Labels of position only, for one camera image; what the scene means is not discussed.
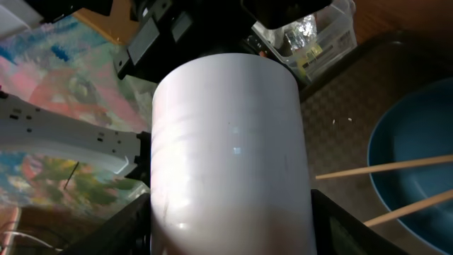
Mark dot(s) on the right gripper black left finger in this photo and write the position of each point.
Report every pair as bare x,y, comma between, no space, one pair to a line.
127,232

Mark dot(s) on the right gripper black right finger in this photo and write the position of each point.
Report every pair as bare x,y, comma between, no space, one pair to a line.
339,233

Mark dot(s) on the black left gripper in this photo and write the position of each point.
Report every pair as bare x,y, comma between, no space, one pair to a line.
173,32

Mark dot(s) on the pink plastic cup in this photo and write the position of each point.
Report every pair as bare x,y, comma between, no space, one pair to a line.
229,172

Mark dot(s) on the silver foil wrapper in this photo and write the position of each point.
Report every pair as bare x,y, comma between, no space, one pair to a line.
300,33

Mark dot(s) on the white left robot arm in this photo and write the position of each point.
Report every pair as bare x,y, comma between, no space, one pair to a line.
28,128

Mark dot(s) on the clear plastic waste bin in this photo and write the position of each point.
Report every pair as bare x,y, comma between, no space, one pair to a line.
335,38

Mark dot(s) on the wooden chopstick right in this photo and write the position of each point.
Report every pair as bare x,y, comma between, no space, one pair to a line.
412,208

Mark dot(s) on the wooden chopstick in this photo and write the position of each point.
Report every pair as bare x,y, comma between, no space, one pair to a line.
412,208
388,167

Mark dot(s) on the brown plastic serving tray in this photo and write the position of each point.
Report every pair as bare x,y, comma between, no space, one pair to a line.
341,110

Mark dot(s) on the wooden chopstick left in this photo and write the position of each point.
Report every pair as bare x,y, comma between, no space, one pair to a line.
388,167

